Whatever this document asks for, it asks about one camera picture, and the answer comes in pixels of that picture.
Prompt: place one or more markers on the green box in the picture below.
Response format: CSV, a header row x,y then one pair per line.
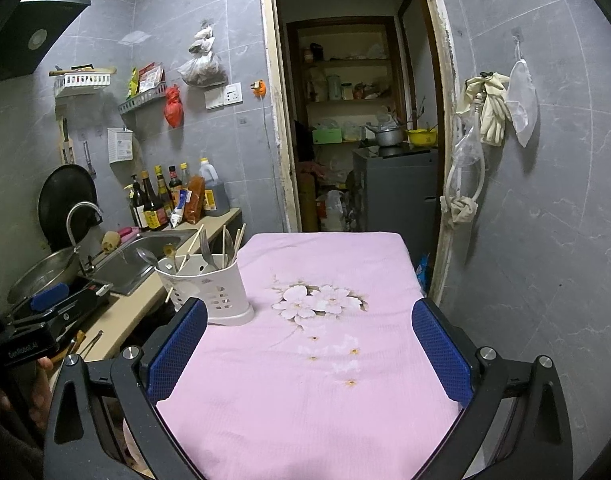
x,y
327,136

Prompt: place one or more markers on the person's left hand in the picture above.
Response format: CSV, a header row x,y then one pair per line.
x,y
41,405

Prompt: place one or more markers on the red seasoning packets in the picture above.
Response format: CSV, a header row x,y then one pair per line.
x,y
150,77

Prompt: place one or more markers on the yellow cap sauce bottle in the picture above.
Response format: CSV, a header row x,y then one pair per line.
x,y
163,190

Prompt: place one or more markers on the wooden shelf unit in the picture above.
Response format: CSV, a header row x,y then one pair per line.
x,y
350,61

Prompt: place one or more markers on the white plastic jug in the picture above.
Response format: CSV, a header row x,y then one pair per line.
x,y
334,210

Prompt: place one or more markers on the loofah sponge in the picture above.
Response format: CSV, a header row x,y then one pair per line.
x,y
110,242

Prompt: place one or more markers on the yellow bowl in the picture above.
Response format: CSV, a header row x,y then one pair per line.
x,y
421,137

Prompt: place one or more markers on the grey wall shelf rack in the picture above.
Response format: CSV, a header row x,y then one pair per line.
x,y
140,100

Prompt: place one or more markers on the metal hanging spatula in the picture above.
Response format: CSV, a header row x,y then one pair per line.
x,y
88,160

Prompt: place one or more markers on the steel basin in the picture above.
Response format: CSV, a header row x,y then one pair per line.
x,y
40,272

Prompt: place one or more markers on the black range hood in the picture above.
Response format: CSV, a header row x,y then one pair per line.
x,y
30,35

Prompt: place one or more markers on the grey fridge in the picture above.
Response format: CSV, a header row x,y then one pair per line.
x,y
395,200

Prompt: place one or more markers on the wooden chopstick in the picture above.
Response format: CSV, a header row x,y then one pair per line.
x,y
237,242
242,235
194,242

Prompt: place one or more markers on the orange seasoning packet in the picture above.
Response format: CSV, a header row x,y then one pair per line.
x,y
194,200

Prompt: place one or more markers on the wooden rolling pin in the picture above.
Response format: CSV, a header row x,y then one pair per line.
x,y
105,70

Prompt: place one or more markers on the pink floral tablecloth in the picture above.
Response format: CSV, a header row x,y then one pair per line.
x,y
310,385

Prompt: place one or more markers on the pink sponge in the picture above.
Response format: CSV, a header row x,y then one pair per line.
x,y
128,231

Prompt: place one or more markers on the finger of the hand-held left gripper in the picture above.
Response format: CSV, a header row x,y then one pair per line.
x,y
48,296
70,316

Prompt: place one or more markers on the blue white packet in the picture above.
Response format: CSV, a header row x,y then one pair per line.
x,y
178,217

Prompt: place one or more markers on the beige kitchen counter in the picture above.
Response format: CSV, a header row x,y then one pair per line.
x,y
130,310

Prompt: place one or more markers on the white plastic utensil holder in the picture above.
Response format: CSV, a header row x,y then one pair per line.
x,y
225,290

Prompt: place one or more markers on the clear plastic bag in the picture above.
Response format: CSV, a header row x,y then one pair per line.
x,y
468,150

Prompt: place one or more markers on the black wok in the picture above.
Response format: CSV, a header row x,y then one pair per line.
x,y
65,195

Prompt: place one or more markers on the metal faucet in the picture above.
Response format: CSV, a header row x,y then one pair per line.
x,y
73,220

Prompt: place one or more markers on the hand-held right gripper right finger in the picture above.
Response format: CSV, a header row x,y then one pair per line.
x,y
443,350

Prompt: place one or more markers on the red plastic bag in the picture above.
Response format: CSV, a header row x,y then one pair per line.
x,y
174,110

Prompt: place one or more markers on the person's left forearm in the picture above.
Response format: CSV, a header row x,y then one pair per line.
x,y
5,452

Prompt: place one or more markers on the wooden hanging utensil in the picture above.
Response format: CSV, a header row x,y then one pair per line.
x,y
65,152

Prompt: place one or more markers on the metal cooking pot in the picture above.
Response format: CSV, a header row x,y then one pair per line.
x,y
388,137

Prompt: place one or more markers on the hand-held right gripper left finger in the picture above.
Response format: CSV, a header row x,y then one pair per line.
x,y
178,350

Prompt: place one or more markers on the clear bottle yellow cap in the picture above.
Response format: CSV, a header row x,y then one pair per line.
x,y
184,177

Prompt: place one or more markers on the cooking oil jug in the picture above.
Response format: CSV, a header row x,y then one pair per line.
x,y
215,200

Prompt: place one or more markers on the bunch of metal cutlery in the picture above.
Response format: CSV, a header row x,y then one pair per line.
x,y
205,250

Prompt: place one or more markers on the stainless steel sink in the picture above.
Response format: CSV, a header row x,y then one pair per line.
x,y
115,270

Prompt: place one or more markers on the green yellow snack packet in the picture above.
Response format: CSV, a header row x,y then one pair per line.
x,y
133,82

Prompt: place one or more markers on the green jar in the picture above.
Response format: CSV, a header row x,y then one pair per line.
x,y
334,89

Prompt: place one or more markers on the dark sauce bottle red label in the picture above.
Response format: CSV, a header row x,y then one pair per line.
x,y
153,215

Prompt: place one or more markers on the clear bag of dried goods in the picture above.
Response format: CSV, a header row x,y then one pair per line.
x,y
203,67

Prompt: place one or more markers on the dark cap sauce bottle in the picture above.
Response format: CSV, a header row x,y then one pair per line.
x,y
174,182

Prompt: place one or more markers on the white wall switch socket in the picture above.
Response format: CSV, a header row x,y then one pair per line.
x,y
224,96

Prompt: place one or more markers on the white wall basket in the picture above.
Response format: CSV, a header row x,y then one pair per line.
x,y
83,82

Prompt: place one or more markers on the worn door frame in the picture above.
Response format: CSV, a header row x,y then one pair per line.
x,y
280,110

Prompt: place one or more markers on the dark pump sauce bottle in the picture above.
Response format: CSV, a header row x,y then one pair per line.
x,y
138,205

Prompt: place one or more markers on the white wall box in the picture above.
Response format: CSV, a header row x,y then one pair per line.
x,y
120,146

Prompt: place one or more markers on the cream rubber gloves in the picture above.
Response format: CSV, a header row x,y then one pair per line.
x,y
493,110

